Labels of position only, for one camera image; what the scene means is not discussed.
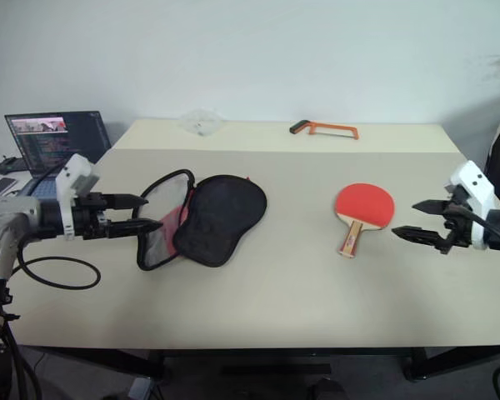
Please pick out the black bar under table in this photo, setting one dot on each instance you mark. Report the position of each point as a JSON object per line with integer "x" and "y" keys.
{"x": 275, "y": 370}

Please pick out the black and red paddle case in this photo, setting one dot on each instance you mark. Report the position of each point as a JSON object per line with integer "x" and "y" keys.
{"x": 221, "y": 216}

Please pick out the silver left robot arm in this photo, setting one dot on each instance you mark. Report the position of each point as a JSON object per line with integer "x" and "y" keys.
{"x": 4, "y": 216}

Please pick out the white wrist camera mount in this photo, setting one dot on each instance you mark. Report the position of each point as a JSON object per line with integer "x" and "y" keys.
{"x": 68, "y": 183}
{"x": 477, "y": 183}

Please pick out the dark rounded shape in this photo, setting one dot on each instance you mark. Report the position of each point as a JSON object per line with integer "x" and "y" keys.
{"x": 327, "y": 389}

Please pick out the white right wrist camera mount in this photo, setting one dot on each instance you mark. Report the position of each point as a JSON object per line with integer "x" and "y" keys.
{"x": 477, "y": 183}

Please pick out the orange hacksaw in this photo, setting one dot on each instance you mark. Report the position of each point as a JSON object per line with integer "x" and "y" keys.
{"x": 337, "y": 126}

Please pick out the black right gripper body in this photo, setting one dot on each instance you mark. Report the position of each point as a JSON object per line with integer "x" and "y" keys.
{"x": 458, "y": 229}

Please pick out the white side table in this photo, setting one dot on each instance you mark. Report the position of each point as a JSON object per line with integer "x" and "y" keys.
{"x": 23, "y": 179}

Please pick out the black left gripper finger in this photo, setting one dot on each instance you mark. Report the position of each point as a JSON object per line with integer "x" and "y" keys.
{"x": 133, "y": 228}
{"x": 125, "y": 201}

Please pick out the open laptop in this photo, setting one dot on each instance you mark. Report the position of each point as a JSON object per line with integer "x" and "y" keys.
{"x": 54, "y": 141}

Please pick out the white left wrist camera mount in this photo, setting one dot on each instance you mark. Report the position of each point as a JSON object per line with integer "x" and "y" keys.
{"x": 68, "y": 183}

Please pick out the black table frame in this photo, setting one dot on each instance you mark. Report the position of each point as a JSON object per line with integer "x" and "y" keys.
{"x": 275, "y": 352}

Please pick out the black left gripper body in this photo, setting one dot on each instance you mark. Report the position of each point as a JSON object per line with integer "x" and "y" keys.
{"x": 87, "y": 216}

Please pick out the black remote controller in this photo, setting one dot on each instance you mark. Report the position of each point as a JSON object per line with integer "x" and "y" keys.
{"x": 10, "y": 166}

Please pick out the red table tennis paddle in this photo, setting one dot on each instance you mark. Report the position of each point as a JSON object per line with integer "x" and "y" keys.
{"x": 364, "y": 204}

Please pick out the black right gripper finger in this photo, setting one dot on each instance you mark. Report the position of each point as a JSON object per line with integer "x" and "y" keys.
{"x": 433, "y": 206}
{"x": 421, "y": 235}

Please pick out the clear plastic bag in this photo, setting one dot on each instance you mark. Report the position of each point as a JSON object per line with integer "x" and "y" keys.
{"x": 200, "y": 121}

